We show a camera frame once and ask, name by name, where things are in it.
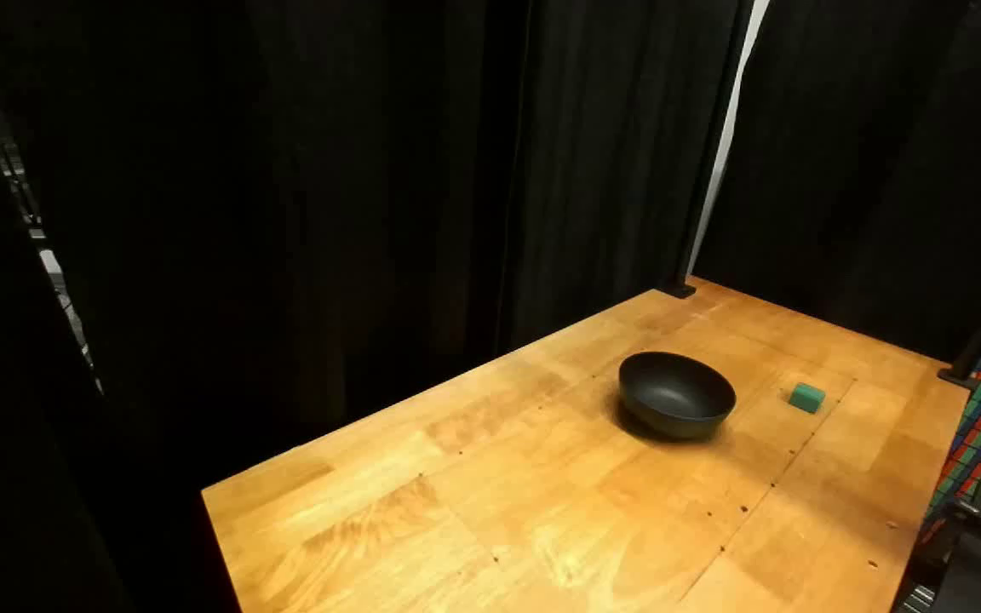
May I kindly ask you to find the black curtain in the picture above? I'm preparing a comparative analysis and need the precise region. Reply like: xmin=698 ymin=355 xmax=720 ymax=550
xmin=690 ymin=0 xmax=981 ymax=366
xmin=0 ymin=0 xmax=755 ymax=613

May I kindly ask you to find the black metal frame bar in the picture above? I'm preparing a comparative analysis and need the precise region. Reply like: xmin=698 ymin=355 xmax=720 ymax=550
xmin=0 ymin=21 xmax=110 ymax=400

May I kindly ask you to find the white vertical pole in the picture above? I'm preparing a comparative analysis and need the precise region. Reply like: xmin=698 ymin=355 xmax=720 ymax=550
xmin=678 ymin=0 xmax=773 ymax=291

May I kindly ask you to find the black bowl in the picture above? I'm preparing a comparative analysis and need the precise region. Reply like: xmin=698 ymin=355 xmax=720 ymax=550
xmin=615 ymin=347 xmax=740 ymax=445

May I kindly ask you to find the green block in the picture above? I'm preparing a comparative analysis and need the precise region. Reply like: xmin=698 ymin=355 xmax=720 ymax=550
xmin=787 ymin=381 xmax=832 ymax=411

